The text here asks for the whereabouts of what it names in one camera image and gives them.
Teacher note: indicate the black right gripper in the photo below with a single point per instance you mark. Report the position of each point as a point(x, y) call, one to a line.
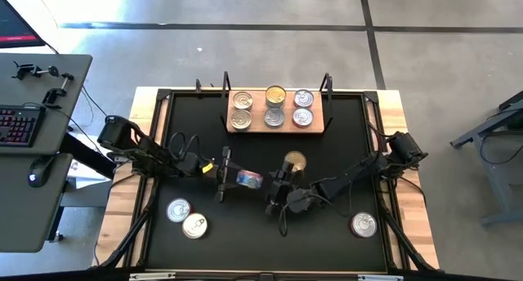
point(280, 191)

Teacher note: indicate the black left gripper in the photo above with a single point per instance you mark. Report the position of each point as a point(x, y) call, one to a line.
point(225, 170)

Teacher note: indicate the green label tuna can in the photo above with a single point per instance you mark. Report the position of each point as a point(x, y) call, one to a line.
point(297, 159)
point(274, 117)
point(275, 96)

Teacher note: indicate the blue label tuna can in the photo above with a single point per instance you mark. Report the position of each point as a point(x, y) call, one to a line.
point(250, 179)
point(242, 100)
point(241, 119)
point(194, 225)

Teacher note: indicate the red label tuna can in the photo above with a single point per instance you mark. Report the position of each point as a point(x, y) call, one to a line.
point(302, 117)
point(304, 98)
point(178, 210)
point(363, 224)

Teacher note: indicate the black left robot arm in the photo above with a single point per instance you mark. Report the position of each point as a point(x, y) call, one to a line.
point(147, 152)

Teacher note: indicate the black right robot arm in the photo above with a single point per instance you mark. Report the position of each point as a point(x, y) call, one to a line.
point(347, 177)

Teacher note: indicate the yellow tape tag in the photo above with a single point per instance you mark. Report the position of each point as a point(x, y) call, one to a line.
point(207, 168)

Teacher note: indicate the black table mat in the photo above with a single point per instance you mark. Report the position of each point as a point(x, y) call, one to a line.
point(261, 240)

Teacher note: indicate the black desk support beam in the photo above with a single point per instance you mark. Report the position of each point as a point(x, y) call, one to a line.
point(88, 154)

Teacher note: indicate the grey side desk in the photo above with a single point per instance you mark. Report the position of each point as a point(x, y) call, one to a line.
point(28, 215)
point(49, 121)

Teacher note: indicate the black computer mouse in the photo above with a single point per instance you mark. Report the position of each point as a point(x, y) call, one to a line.
point(38, 172)

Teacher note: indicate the black desk clamp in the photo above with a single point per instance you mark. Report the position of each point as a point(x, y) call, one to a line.
point(23, 70)
point(55, 94)

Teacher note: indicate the black backlit keyboard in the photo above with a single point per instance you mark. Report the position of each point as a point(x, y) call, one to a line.
point(18, 126)

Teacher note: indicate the dark desk monitor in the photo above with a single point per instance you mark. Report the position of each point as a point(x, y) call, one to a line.
point(16, 23)

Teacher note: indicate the black metal shelf frame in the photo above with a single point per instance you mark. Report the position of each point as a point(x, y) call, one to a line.
point(226, 83)
point(328, 85)

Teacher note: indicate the silver metal bracket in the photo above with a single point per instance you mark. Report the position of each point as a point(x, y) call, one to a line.
point(152, 276)
point(380, 277)

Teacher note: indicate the grey metal desk frame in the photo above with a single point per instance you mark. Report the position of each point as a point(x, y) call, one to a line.
point(500, 179)

